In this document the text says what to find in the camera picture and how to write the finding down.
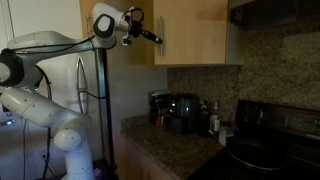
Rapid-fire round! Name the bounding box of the dark glass bottle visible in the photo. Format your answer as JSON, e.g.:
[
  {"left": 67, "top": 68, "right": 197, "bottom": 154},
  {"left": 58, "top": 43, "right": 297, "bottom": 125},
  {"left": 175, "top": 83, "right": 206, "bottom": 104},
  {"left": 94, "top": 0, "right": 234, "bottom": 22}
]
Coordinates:
[{"left": 199, "top": 100, "right": 210, "bottom": 138}]

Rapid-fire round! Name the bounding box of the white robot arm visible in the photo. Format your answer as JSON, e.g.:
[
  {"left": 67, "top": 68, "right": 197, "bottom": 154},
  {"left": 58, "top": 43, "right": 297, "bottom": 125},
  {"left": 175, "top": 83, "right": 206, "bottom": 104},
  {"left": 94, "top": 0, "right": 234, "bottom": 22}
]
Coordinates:
[{"left": 0, "top": 0, "right": 167, "bottom": 180}]

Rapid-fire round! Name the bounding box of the small white container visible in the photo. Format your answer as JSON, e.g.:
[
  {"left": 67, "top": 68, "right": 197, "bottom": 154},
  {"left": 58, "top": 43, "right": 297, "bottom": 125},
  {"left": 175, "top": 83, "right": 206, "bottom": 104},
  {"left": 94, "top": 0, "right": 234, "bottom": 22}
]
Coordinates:
[{"left": 218, "top": 129, "right": 227, "bottom": 146}]

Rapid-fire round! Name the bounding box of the steel cabinet handle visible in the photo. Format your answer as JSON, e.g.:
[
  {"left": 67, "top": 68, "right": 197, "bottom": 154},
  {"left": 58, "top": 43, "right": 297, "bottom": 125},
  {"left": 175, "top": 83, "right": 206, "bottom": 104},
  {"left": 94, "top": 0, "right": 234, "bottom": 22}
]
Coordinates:
[{"left": 159, "top": 16, "right": 164, "bottom": 56}]

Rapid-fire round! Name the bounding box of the black electric stove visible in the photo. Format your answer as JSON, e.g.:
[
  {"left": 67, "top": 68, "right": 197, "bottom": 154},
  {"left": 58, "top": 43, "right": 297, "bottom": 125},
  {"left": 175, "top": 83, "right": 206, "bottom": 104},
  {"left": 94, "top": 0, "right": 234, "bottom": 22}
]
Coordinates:
[{"left": 186, "top": 100, "right": 320, "bottom": 180}]

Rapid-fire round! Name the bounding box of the black coffee maker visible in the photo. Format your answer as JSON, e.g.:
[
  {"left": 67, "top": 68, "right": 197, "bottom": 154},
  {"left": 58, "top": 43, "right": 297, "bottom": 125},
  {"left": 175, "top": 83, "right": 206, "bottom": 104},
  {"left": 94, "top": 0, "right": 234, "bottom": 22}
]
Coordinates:
[{"left": 149, "top": 90, "right": 171, "bottom": 127}]

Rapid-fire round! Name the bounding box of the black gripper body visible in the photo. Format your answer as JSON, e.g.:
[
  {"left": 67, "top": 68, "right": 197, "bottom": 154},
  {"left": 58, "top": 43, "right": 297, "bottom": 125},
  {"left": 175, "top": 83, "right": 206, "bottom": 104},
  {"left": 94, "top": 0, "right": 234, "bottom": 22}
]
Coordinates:
[{"left": 122, "top": 7, "right": 144, "bottom": 46}]

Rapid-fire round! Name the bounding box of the black air fryer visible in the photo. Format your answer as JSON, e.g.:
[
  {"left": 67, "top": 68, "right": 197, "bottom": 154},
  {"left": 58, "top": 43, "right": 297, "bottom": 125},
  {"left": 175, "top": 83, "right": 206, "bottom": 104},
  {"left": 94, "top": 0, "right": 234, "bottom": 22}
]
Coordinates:
[{"left": 166, "top": 93, "right": 200, "bottom": 135}]

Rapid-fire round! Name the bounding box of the steel range hood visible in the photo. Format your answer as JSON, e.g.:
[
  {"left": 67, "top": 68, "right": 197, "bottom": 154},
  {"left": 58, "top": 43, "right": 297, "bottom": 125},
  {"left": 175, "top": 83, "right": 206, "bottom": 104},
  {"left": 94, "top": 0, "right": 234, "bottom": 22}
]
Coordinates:
[{"left": 229, "top": 0, "right": 320, "bottom": 30}]

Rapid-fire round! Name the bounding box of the stainless steel refrigerator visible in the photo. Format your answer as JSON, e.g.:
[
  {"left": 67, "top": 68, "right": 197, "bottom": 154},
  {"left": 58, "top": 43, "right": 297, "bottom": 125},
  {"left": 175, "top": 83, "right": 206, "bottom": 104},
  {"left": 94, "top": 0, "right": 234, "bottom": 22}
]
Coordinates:
[{"left": 51, "top": 50, "right": 114, "bottom": 167}]

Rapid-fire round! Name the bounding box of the clear spice bottle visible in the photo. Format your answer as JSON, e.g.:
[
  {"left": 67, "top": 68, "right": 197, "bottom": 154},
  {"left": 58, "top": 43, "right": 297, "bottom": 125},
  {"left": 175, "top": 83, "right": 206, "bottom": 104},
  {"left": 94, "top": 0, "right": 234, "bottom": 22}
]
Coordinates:
[{"left": 210, "top": 101, "right": 220, "bottom": 132}]

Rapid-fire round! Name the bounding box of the wooden cabinet door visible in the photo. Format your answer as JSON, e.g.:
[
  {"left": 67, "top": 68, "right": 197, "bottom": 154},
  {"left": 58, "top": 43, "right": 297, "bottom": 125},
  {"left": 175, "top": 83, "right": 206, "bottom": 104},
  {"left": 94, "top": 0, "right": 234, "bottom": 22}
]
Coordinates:
[{"left": 144, "top": 0, "right": 228, "bottom": 66}]

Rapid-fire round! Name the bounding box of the lower wooden base cabinet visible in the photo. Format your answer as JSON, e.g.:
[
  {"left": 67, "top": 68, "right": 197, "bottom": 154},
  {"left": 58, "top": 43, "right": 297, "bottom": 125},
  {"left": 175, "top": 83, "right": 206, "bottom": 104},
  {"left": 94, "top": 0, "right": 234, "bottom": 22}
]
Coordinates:
[{"left": 114, "top": 134, "right": 174, "bottom": 180}]

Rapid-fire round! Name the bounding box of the dark frying pan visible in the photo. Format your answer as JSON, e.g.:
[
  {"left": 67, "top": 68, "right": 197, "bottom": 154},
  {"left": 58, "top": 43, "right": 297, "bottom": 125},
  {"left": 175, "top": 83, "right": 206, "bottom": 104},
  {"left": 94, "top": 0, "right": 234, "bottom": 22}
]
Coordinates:
[{"left": 226, "top": 138, "right": 286, "bottom": 171}]

